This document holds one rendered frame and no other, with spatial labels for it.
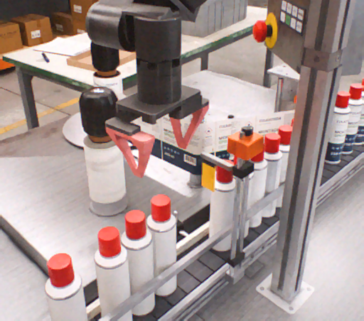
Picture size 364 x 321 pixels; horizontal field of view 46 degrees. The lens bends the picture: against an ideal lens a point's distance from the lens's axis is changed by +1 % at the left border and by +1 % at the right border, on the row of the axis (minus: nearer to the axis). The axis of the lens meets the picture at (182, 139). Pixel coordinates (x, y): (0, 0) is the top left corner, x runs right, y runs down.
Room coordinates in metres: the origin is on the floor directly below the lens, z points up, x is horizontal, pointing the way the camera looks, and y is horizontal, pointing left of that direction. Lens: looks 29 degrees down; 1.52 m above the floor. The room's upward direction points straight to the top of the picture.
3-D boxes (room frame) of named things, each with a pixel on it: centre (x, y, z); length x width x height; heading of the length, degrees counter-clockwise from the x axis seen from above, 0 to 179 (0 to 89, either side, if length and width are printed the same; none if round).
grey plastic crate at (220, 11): (2.92, -0.13, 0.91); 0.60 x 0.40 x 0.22; 146
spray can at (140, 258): (0.54, 0.07, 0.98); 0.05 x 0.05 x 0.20
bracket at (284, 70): (1.06, -0.30, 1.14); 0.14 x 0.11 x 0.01; 135
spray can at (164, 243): (0.58, 0.04, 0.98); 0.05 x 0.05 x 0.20
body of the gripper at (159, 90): (0.52, 0.03, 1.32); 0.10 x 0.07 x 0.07; 143
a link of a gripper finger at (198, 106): (0.54, 0.01, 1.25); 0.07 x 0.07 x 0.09; 53
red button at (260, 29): (0.74, -0.14, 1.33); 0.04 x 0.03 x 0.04; 10
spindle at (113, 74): (1.23, 0.23, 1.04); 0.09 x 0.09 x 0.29
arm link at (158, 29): (0.52, 0.03, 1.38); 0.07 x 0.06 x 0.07; 53
